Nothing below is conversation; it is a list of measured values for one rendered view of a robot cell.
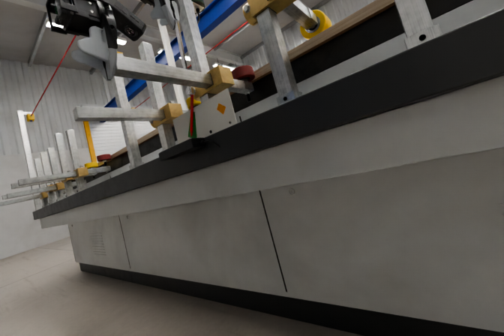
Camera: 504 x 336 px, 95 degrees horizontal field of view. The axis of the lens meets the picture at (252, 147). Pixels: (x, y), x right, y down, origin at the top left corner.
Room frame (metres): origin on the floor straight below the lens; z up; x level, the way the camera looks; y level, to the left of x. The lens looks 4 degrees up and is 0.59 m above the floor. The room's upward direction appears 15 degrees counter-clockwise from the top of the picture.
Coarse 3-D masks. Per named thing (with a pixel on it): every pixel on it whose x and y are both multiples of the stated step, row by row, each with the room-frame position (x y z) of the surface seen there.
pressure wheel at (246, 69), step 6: (240, 66) 0.72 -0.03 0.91; (246, 66) 0.72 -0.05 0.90; (234, 72) 0.73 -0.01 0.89; (240, 72) 0.72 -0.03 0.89; (246, 72) 0.72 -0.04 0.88; (252, 72) 0.74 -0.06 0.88; (234, 78) 0.73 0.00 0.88; (240, 78) 0.73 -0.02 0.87; (246, 78) 0.76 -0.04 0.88; (252, 78) 0.76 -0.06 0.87
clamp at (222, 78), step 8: (208, 72) 0.62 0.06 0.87; (216, 72) 0.60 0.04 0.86; (224, 72) 0.61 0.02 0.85; (216, 80) 0.61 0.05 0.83; (224, 80) 0.60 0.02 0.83; (232, 80) 0.63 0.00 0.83; (200, 88) 0.65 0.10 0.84; (208, 88) 0.63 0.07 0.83; (216, 88) 0.63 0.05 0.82; (224, 88) 0.65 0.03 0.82; (200, 96) 0.65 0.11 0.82
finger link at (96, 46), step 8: (96, 32) 0.39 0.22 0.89; (104, 32) 0.40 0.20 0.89; (80, 40) 0.37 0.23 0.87; (88, 40) 0.38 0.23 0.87; (96, 40) 0.39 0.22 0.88; (104, 40) 0.40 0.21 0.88; (80, 48) 0.37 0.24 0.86; (88, 48) 0.38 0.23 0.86; (96, 48) 0.39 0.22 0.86; (104, 48) 0.40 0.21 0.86; (112, 48) 0.40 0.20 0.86; (96, 56) 0.39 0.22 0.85; (104, 56) 0.40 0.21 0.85; (112, 56) 0.41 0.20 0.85; (112, 64) 0.41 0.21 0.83; (112, 72) 0.41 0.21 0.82
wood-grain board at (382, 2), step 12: (384, 0) 0.53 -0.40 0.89; (360, 12) 0.57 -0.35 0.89; (372, 12) 0.55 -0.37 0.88; (336, 24) 0.60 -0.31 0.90; (348, 24) 0.59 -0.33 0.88; (324, 36) 0.63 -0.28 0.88; (336, 36) 0.62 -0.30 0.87; (300, 48) 0.67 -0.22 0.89; (312, 48) 0.65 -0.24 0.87; (264, 72) 0.75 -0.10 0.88; (156, 132) 1.18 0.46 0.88
